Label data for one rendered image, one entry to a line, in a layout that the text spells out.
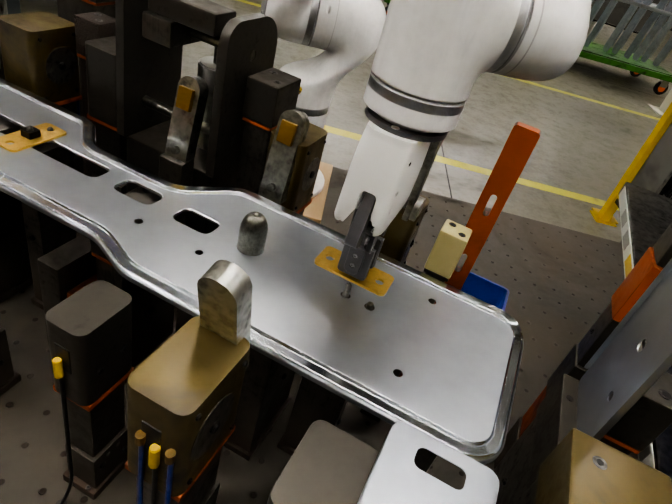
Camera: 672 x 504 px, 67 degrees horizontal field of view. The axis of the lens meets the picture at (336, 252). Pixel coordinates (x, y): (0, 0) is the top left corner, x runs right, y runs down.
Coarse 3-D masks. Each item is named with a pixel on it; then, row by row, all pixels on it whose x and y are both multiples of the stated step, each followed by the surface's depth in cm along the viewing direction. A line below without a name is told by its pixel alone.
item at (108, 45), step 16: (96, 48) 75; (112, 48) 77; (96, 64) 77; (112, 64) 75; (96, 80) 78; (112, 80) 77; (96, 96) 80; (112, 96) 78; (96, 112) 81; (112, 112) 80; (96, 128) 84; (112, 128) 82; (112, 144) 85; (96, 176) 89
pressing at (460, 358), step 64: (64, 128) 71; (64, 192) 60; (192, 192) 66; (128, 256) 54; (192, 256) 56; (256, 256) 59; (384, 256) 64; (256, 320) 51; (320, 320) 53; (384, 320) 55; (448, 320) 58; (512, 320) 60; (320, 384) 48; (384, 384) 48; (448, 384) 50; (512, 384) 53
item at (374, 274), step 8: (328, 248) 57; (320, 256) 55; (336, 256) 56; (320, 264) 54; (328, 264) 54; (336, 264) 55; (336, 272) 54; (368, 272) 55; (376, 272) 55; (384, 272) 56; (352, 280) 53; (368, 280) 54; (384, 280) 55; (392, 280) 55; (368, 288) 53; (376, 288) 53; (384, 288) 54
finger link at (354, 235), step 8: (368, 200) 45; (360, 208) 45; (368, 208) 45; (360, 216) 45; (368, 216) 45; (352, 224) 46; (360, 224) 46; (352, 232) 46; (360, 232) 46; (352, 240) 46; (360, 240) 47
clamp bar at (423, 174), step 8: (432, 144) 60; (440, 144) 61; (432, 152) 60; (424, 160) 62; (432, 160) 61; (424, 168) 61; (424, 176) 61; (416, 184) 62; (416, 192) 62; (416, 200) 64; (408, 208) 64; (408, 216) 64
